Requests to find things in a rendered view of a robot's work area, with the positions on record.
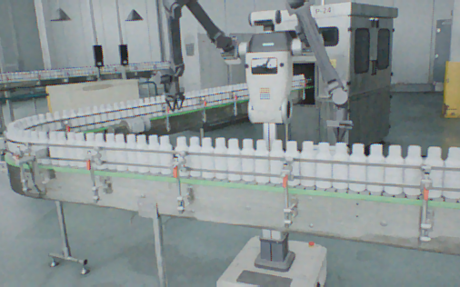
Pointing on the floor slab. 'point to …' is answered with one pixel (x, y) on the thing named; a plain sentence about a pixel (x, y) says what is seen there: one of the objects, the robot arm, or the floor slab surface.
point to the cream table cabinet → (92, 94)
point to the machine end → (376, 73)
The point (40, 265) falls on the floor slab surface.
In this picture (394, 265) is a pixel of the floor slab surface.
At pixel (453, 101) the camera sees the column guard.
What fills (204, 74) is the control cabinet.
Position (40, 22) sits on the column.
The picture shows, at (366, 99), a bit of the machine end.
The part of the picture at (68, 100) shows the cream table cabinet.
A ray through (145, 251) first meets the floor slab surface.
